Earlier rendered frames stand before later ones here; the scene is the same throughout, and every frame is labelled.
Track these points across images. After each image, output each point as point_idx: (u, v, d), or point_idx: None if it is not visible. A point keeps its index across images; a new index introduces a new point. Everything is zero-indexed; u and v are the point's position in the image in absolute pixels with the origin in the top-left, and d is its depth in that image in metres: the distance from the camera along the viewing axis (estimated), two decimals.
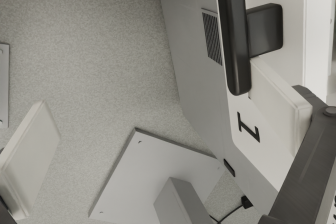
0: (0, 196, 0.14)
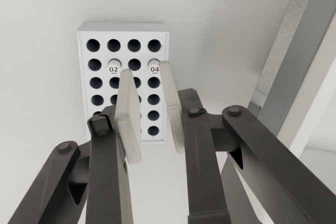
0: (121, 141, 0.16)
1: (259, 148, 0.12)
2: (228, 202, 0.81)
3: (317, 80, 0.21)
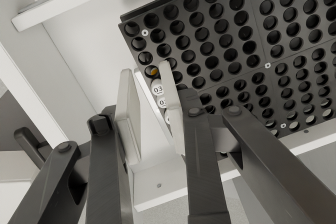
0: (121, 141, 0.16)
1: (259, 148, 0.12)
2: None
3: None
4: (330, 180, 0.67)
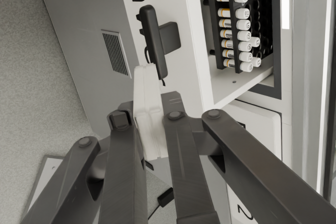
0: (139, 137, 0.16)
1: (241, 151, 0.12)
2: None
3: None
4: None
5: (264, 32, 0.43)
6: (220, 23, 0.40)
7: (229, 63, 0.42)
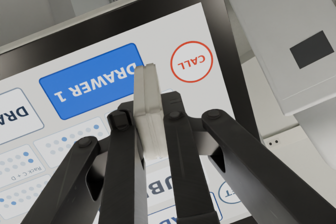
0: (139, 137, 0.16)
1: (241, 151, 0.12)
2: None
3: None
4: None
5: None
6: None
7: None
